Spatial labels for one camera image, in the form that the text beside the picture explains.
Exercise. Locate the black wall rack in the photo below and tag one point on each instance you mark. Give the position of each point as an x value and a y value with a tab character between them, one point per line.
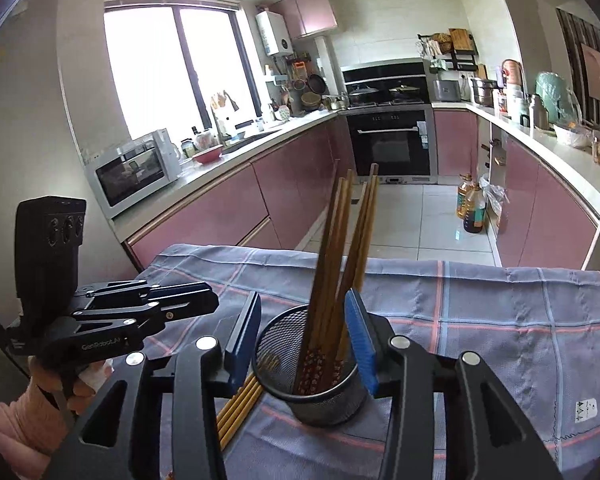
455	60

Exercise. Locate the black range hood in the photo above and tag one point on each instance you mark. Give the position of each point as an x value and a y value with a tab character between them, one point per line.
385	72

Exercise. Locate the black mesh holder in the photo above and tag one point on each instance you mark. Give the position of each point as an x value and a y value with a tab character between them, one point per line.
320	407

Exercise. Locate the person's left forearm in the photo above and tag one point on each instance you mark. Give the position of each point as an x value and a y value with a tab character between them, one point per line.
15	425

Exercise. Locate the large kitchen window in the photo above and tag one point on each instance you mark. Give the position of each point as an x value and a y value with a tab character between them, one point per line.
170	70

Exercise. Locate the black lidded wok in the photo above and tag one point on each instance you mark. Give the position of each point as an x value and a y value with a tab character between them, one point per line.
362	95

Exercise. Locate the white water heater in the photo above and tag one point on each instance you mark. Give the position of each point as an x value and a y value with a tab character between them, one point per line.
274	32

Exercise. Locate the pink bowl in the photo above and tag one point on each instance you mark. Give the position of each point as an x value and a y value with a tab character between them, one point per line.
207	154

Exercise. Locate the pink base cabinets long run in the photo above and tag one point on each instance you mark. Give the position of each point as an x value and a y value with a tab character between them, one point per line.
220	200

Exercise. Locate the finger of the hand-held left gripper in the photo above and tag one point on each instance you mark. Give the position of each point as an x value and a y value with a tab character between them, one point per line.
190	305
180	287

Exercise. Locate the person's left hand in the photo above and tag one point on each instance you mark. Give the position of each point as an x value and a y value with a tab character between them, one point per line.
87	387

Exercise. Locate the steel stockpot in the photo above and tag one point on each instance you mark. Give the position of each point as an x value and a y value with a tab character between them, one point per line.
484	91

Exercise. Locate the pink base cabinets short run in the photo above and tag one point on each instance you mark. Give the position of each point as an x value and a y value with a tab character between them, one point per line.
540	210

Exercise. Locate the blue checked tablecloth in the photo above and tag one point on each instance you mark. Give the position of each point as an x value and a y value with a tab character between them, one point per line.
480	340

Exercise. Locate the dark oil bottle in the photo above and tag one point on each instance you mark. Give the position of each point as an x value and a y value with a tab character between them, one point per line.
474	212

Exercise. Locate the hanging frying pan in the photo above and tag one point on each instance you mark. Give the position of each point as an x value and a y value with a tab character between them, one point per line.
316	84

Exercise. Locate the grey thermos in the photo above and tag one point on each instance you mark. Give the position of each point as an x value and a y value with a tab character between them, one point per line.
540	112

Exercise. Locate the black lidded pot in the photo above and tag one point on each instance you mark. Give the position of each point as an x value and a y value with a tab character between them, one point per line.
405	92

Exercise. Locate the plastic bag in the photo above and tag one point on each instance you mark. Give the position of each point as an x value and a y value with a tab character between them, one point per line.
495	195

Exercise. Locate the sink faucet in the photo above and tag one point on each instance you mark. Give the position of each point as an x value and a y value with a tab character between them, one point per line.
225	115

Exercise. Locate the pink wall cabinet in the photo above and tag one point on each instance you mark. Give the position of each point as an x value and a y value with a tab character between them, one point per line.
310	10

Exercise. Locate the silver toaster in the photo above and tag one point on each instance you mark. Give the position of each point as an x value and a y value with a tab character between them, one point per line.
446	90

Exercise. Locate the steel kettle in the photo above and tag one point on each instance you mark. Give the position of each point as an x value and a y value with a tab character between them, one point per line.
339	102

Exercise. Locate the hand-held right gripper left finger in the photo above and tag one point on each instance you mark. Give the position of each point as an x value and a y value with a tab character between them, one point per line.
242	347

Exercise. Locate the copper pink kettle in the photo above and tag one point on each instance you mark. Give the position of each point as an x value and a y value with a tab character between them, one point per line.
512	72

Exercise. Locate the white toaster oven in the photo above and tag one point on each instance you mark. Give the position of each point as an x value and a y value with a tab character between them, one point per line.
130	172

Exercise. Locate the white bowl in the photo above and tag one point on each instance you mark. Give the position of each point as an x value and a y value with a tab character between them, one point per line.
572	135

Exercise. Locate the wooden cutting board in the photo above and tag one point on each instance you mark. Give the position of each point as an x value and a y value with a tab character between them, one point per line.
460	39

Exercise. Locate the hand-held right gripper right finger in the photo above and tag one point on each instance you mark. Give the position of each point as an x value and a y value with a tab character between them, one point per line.
361	347

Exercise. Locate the green plastic covered appliance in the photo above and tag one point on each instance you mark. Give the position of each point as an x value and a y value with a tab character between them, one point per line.
555	92

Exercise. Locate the bunch of wooden chopsticks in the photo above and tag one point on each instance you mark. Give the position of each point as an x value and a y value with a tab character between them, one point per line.
330	260

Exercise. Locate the black built-in oven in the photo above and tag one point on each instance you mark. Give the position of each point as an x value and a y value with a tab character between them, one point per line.
392	145

